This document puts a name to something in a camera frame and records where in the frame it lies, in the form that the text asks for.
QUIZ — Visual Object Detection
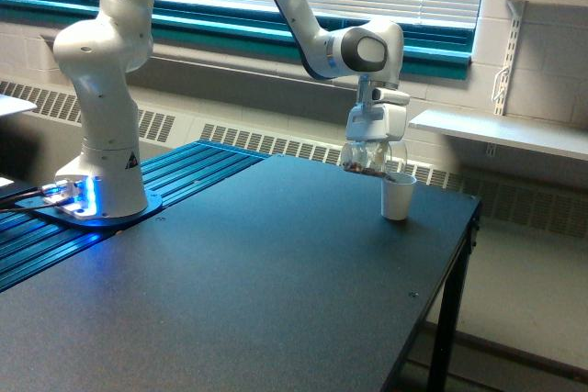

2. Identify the baseboard heater grille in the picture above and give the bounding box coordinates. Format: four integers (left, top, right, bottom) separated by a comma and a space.
1, 80, 587, 240

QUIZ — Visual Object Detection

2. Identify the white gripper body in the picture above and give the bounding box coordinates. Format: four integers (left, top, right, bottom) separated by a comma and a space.
345, 104, 407, 142

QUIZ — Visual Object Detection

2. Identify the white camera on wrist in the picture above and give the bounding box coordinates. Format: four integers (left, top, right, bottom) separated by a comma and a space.
357, 75, 411, 106

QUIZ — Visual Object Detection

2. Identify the blue aluminium rail bench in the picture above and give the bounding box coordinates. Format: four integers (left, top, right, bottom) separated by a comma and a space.
1, 141, 267, 291

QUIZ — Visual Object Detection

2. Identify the teal window frame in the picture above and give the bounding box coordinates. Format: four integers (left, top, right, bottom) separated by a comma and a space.
1, 0, 474, 80

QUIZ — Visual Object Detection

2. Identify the black table leg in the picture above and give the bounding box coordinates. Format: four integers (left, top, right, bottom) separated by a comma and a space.
426, 207, 481, 391

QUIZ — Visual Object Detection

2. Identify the clear plastic cup with granola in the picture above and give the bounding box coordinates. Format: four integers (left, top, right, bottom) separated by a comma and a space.
341, 140, 408, 177

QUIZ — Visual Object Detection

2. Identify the black cable at base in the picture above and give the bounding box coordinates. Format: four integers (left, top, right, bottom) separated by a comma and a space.
0, 184, 70, 214

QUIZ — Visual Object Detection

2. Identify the white shelf rail standard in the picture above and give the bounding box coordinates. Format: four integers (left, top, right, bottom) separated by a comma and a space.
492, 0, 535, 117

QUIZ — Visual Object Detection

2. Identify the white paper cup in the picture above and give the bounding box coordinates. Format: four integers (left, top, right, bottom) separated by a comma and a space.
381, 173, 417, 221

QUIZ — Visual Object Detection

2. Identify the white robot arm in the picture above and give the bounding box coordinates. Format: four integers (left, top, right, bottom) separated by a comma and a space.
50, 0, 410, 222

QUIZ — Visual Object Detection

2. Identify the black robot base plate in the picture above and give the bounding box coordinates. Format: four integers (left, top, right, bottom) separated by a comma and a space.
29, 191, 163, 230

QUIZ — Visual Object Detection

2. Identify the white wall shelf lower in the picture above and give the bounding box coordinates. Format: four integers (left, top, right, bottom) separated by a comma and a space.
409, 109, 587, 161

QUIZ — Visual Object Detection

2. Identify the white board at left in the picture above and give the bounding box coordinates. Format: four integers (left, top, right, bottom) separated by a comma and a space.
0, 95, 37, 118

